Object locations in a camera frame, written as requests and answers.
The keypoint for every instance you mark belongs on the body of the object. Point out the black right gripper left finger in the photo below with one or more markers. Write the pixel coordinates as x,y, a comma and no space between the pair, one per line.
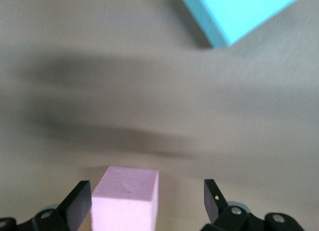
72,206

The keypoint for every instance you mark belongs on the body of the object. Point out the blue foam cube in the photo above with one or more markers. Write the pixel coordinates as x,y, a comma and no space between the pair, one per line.
236,11

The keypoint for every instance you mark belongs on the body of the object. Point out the brown paper table cover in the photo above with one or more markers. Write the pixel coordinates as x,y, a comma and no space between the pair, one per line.
99,29

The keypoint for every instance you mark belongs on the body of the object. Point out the pink foam cube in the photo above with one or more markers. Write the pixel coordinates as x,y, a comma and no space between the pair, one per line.
124,203

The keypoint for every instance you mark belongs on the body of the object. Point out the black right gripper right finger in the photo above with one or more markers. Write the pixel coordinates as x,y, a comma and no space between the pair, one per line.
224,216

